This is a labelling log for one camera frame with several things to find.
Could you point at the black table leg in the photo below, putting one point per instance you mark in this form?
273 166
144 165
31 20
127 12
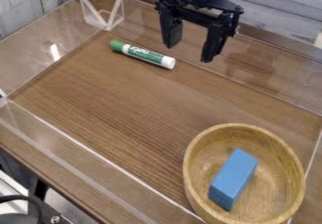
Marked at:
40 189

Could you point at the green white marker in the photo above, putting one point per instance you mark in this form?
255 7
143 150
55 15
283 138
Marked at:
146 55

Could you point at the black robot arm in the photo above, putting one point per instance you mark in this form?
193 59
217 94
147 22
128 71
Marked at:
217 15

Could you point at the clear acrylic tray wall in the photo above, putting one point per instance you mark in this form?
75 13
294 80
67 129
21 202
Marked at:
99 123

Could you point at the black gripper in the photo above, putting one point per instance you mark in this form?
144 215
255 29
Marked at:
202 12

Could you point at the blue rectangular block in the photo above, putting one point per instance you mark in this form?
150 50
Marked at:
230 181

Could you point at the brown wooden bowl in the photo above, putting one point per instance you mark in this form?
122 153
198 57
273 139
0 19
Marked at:
275 191

